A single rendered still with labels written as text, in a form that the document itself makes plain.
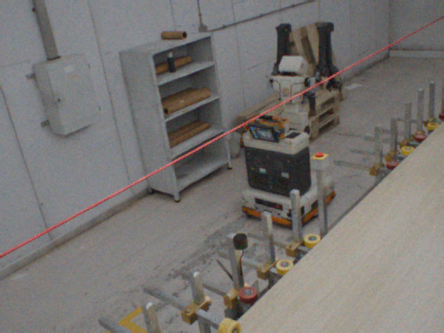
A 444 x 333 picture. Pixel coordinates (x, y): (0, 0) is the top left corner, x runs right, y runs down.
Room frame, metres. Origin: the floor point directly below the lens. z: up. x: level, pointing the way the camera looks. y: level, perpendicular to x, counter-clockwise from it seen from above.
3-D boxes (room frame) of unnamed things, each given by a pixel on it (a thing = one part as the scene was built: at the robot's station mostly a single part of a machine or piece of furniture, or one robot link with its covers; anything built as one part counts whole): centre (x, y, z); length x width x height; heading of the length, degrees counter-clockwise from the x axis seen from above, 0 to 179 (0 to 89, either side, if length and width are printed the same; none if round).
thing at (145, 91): (4.92, 0.32, 0.78); 0.90 x 0.45 x 1.55; 136
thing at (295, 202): (2.16, -0.36, 0.90); 0.04 x 0.04 x 0.48; 46
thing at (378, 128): (2.88, -1.06, 0.90); 0.04 x 0.04 x 0.48; 46
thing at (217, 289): (1.85, 0.10, 0.84); 0.43 x 0.03 x 0.04; 46
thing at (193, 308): (1.60, 0.18, 0.95); 0.14 x 0.06 x 0.05; 136
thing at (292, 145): (3.89, -0.54, 0.59); 0.55 x 0.34 x 0.83; 46
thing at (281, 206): (3.71, -0.39, 0.23); 0.41 x 0.02 x 0.08; 46
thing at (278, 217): (3.96, -0.60, 0.16); 0.67 x 0.64 x 0.25; 136
